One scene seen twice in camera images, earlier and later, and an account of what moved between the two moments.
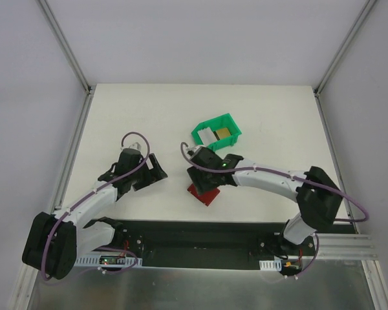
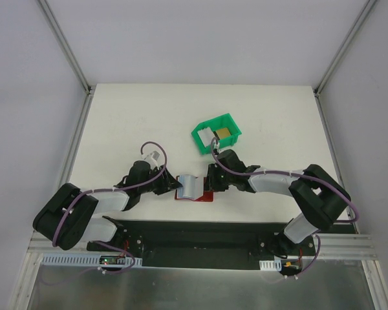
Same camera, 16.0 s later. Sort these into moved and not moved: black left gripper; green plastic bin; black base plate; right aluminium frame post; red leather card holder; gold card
Moved: red leather card holder; black left gripper
Not moved: gold card; right aluminium frame post; black base plate; green plastic bin
